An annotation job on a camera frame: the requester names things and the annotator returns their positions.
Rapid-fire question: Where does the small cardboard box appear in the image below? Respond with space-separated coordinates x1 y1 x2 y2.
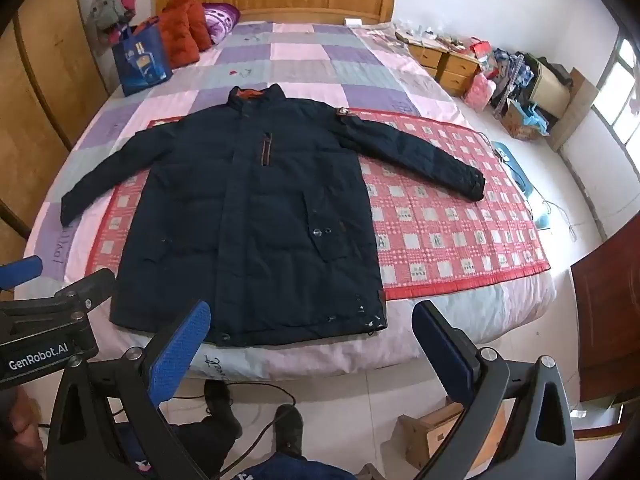
500 100 543 142

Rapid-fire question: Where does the wooden wardrobe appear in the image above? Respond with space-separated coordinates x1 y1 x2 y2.
0 0 111 261

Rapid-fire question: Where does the light blue plastic bag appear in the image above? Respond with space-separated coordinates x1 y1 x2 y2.
517 102 551 136

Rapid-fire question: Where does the person's right shoe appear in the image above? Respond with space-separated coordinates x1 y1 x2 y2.
272 404 305 456

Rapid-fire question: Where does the person's shoe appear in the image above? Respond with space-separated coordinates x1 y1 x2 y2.
272 404 305 456
202 379 243 441

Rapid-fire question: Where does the red checked mat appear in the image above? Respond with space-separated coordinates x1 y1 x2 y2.
85 107 552 303

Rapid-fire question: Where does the pink plush bag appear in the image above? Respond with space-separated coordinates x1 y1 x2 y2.
464 72 497 112

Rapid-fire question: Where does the purple patterned pillow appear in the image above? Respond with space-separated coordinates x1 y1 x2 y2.
201 2 242 46

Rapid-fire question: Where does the grey-green hanging garment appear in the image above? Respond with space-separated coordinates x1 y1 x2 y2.
85 0 132 43

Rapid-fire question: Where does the thin black cable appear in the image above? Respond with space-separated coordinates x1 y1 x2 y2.
107 380 301 466

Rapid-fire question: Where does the large cardboard box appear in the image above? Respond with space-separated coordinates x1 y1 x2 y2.
390 400 506 471

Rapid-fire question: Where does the blue gift bag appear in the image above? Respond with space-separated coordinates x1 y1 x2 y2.
111 22 174 97

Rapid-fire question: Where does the orange puffer jacket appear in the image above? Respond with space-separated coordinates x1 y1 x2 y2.
135 0 213 68

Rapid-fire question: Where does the person's left hand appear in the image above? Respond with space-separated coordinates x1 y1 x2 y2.
0 387 48 461

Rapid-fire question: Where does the olive storage box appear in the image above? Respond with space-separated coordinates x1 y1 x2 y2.
530 57 573 113

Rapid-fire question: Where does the dark brown wooden panel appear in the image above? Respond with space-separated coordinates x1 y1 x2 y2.
570 242 640 441

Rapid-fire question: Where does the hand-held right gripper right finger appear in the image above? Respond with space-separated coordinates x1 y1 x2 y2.
411 300 578 480

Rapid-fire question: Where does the person's blue clothing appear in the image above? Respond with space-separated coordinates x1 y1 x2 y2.
120 452 361 480

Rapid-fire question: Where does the wooden nightstand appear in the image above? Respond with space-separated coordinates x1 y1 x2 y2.
395 30 486 98

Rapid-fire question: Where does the light blue flat object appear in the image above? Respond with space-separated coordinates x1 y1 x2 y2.
492 141 533 196

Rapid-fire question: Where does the dark navy padded jacket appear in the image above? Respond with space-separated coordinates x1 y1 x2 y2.
60 85 487 348

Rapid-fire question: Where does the person's left shoe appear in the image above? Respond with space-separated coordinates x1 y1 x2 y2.
202 379 243 441

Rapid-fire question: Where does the patchwork quilt bed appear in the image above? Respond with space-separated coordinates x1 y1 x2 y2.
14 20 558 396

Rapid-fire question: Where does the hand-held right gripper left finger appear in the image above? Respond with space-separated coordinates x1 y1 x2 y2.
45 300 213 480

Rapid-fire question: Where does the pile of clothes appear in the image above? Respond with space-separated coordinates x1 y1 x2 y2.
482 47 536 121

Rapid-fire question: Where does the person's left leg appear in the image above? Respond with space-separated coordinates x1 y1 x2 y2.
170 420 236 461

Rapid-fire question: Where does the cardboard panel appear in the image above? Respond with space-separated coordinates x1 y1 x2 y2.
545 67 598 153

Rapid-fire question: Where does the clutter of small items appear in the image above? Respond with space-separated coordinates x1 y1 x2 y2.
395 22 473 53

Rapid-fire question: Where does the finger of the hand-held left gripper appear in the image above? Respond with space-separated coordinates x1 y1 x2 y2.
0 255 45 291
0 267 117 333

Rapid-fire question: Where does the window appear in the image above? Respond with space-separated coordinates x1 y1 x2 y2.
590 25 640 171

